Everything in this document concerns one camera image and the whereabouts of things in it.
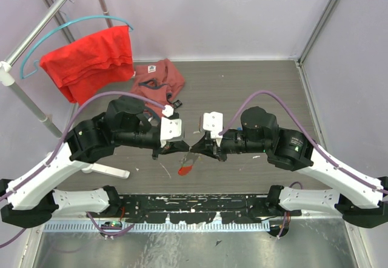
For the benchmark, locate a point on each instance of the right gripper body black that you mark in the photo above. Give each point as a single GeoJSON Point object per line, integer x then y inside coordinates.
{"type": "Point", "coordinates": [217, 151]}

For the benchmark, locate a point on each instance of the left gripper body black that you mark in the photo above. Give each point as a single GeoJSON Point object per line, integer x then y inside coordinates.
{"type": "Point", "coordinates": [166, 148]}

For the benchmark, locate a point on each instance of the metal key organizer red handle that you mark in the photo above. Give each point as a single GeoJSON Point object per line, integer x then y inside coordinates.
{"type": "Point", "coordinates": [187, 163]}

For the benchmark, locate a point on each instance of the yellow tag key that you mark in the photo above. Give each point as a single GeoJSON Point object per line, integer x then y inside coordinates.
{"type": "Point", "coordinates": [199, 128]}

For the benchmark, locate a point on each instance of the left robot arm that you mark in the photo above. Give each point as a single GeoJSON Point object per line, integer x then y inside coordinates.
{"type": "Point", "coordinates": [34, 198]}

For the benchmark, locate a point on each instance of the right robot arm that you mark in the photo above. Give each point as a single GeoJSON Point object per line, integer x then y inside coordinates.
{"type": "Point", "coordinates": [357, 198]}

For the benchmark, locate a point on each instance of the dusty red shirt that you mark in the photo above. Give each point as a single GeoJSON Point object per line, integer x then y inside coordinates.
{"type": "Point", "coordinates": [159, 81]}

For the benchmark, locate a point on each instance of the bright red cloth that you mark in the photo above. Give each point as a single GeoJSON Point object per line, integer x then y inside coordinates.
{"type": "Point", "coordinates": [85, 66]}

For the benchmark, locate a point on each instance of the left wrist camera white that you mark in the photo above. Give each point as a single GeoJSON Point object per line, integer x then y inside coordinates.
{"type": "Point", "coordinates": [171, 128]}

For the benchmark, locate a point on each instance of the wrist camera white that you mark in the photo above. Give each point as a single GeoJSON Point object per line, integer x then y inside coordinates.
{"type": "Point", "coordinates": [213, 123]}
{"type": "Point", "coordinates": [171, 128]}

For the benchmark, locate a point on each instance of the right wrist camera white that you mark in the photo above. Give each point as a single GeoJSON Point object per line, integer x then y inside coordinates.
{"type": "Point", "coordinates": [213, 123]}

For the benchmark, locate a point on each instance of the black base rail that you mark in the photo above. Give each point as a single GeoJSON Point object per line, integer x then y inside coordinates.
{"type": "Point", "coordinates": [192, 208]}

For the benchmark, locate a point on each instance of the grey slotted cable duct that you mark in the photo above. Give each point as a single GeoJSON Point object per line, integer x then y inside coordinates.
{"type": "Point", "coordinates": [216, 226]}

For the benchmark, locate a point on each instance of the aluminium frame post right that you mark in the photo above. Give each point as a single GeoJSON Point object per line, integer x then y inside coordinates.
{"type": "Point", "coordinates": [323, 20]}

